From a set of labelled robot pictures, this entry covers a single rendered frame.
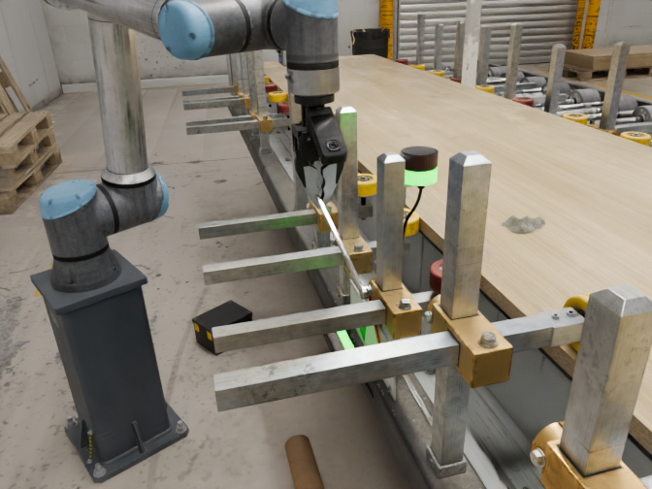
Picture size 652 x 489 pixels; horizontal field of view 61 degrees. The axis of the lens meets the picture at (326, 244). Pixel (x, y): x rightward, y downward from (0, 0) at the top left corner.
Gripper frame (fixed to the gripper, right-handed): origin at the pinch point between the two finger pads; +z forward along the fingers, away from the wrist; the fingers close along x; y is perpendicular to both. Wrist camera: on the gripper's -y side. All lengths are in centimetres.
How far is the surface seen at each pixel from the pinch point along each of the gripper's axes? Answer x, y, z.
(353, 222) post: -8.5, 7.2, 8.2
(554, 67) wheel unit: -115, 95, -5
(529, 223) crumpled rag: -39.7, -8.5, 6.3
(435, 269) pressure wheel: -14.9, -19.4, 6.7
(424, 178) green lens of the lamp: -12.3, -18.9, -9.8
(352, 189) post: -8.4, 7.2, 0.9
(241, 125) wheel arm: 2, 128, 15
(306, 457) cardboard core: 2, 24, 90
